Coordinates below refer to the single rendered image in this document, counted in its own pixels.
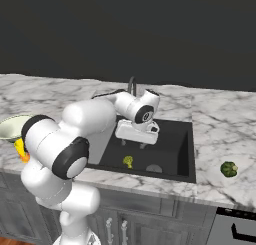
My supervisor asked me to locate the grey cupboard door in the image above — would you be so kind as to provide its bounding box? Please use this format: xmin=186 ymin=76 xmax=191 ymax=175
xmin=117 ymin=212 xmax=207 ymax=245
xmin=87 ymin=212 xmax=118 ymax=245

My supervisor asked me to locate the black sink basin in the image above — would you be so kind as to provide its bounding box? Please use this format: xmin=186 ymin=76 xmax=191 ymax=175
xmin=85 ymin=114 xmax=197 ymax=184

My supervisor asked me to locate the yellow and orange cup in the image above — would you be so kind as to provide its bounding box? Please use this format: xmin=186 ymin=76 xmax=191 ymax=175
xmin=13 ymin=137 xmax=31 ymax=164

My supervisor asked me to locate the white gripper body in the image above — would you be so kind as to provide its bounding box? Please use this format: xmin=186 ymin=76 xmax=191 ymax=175
xmin=114 ymin=119 xmax=159 ymax=146

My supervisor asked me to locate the grey false drawer front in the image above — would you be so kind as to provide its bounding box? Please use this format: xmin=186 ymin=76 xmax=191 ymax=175
xmin=98 ymin=188 xmax=163 ymax=215

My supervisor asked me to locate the dark green broccoli head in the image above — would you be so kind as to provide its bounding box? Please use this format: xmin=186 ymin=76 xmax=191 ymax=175
xmin=219 ymin=161 xmax=239 ymax=179

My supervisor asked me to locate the pale green bowl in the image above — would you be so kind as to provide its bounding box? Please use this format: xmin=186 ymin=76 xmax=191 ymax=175
xmin=0 ymin=114 xmax=37 ymax=143

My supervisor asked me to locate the small green broccoli floret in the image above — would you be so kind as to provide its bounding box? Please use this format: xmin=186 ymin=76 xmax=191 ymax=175
xmin=122 ymin=155 xmax=134 ymax=170

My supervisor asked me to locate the grey cupboard run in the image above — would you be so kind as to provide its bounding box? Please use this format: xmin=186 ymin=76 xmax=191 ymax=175
xmin=0 ymin=170 xmax=64 ymax=245

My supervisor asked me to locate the dark grey tap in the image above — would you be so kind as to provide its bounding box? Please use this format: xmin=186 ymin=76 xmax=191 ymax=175
xmin=127 ymin=76 xmax=138 ymax=98

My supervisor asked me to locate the silver cupboard handle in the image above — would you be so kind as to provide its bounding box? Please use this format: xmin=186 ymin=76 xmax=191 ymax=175
xmin=105 ymin=217 xmax=114 ymax=245
xmin=120 ymin=220 xmax=129 ymax=245

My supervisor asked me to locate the grey dishwasher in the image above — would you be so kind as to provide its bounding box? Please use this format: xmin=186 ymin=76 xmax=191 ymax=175
xmin=205 ymin=206 xmax=256 ymax=245

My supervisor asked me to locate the black dishwasher handle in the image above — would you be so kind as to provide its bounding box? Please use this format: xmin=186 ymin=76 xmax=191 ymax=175
xmin=230 ymin=222 xmax=256 ymax=243

